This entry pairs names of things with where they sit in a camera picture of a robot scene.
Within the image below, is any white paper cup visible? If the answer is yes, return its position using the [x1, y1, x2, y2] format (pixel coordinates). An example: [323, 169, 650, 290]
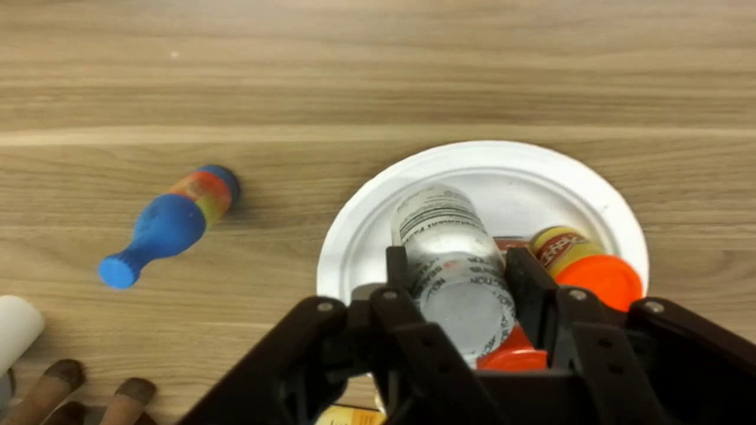
[0, 292, 47, 378]

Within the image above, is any white bottle dark blue label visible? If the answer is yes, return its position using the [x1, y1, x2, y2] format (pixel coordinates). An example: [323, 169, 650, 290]
[390, 183, 520, 368]

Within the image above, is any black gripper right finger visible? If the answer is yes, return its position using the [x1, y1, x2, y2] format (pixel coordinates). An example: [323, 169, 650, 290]
[502, 245, 756, 425]

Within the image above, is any blue bowling pin toy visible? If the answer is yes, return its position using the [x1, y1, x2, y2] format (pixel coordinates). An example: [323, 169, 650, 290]
[97, 163, 243, 292]

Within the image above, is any orange-lid yellow dough can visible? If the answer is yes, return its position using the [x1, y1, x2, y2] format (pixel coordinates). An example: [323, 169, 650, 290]
[526, 223, 646, 313]

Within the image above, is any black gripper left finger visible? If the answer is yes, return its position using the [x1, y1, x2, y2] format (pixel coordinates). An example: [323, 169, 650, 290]
[178, 245, 504, 425]

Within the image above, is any brown moose plush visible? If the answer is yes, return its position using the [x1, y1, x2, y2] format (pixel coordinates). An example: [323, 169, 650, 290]
[0, 357, 161, 425]

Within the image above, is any white paper plate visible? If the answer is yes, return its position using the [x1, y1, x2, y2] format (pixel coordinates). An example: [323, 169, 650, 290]
[314, 138, 651, 316]

